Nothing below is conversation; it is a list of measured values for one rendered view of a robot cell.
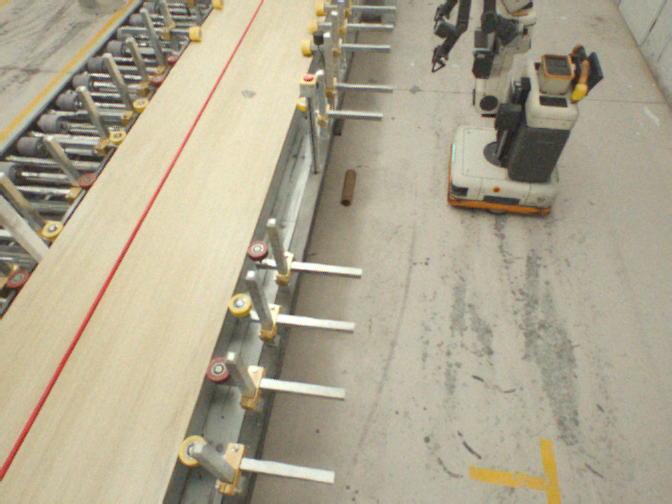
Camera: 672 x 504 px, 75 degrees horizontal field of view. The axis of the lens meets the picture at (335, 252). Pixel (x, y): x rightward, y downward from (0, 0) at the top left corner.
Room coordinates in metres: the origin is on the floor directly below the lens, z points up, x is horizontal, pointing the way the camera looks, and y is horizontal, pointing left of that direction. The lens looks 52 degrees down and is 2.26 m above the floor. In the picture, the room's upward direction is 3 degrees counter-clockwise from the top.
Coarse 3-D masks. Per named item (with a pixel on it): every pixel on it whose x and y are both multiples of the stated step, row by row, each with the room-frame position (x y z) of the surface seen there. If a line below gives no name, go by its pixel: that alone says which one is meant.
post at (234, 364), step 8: (232, 352) 0.54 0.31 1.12; (232, 360) 0.52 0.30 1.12; (240, 360) 0.53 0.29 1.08; (232, 368) 0.51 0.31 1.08; (240, 368) 0.52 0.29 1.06; (232, 376) 0.51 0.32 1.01; (240, 376) 0.51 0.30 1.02; (248, 376) 0.53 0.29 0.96; (240, 384) 0.51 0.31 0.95; (248, 384) 0.52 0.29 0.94; (248, 392) 0.51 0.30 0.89; (256, 408) 0.51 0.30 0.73
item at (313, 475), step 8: (224, 456) 0.34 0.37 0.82; (240, 464) 0.31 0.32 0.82; (248, 464) 0.31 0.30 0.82; (256, 464) 0.31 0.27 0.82; (264, 464) 0.31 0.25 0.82; (272, 464) 0.31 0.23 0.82; (280, 464) 0.31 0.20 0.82; (264, 472) 0.29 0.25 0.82; (272, 472) 0.29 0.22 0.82; (280, 472) 0.29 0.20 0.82; (288, 472) 0.28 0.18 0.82; (296, 472) 0.28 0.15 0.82; (304, 472) 0.28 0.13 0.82; (312, 472) 0.28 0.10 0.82; (320, 472) 0.28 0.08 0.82; (328, 472) 0.28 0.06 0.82; (312, 480) 0.26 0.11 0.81; (320, 480) 0.26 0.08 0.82; (328, 480) 0.26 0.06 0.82
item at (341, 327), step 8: (240, 320) 0.82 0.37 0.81; (248, 320) 0.81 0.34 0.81; (256, 320) 0.81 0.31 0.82; (280, 320) 0.80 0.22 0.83; (288, 320) 0.80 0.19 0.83; (296, 320) 0.79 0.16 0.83; (304, 320) 0.79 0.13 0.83; (312, 320) 0.79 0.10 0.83; (320, 320) 0.79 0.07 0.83; (304, 328) 0.78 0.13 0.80; (312, 328) 0.77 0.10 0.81; (320, 328) 0.76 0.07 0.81; (328, 328) 0.76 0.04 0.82; (336, 328) 0.75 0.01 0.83; (344, 328) 0.75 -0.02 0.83; (352, 328) 0.75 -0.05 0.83
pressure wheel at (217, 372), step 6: (216, 360) 0.62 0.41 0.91; (222, 360) 0.62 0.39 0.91; (210, 366) 0.60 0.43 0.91; (216, 366) 0.60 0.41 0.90; (222, 366) 0.60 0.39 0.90; (210, 372) 0.58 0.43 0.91; (216, 372) 0.58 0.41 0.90; (222, 372) 0.58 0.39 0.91; (228, 372) 0.57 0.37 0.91; (210, 378) 0.56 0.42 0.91; (216, 378) 0.56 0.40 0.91; (222, 378) 0.55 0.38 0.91; (228, 378) 0.56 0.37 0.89
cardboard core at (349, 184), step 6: (348, 174) 2.38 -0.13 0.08; (354, 174) 2.39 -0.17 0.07; (348, 180) 2.32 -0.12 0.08; (354, 180) 2.34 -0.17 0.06; (348, 186) 2.26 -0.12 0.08; (354, 186) 2.29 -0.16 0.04; (348, 192) 2.20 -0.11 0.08; (342, 198) 2.15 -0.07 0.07; (348, 198) 2.14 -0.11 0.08; (342, 204) 2.14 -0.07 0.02; (348, 204) 2.14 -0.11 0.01
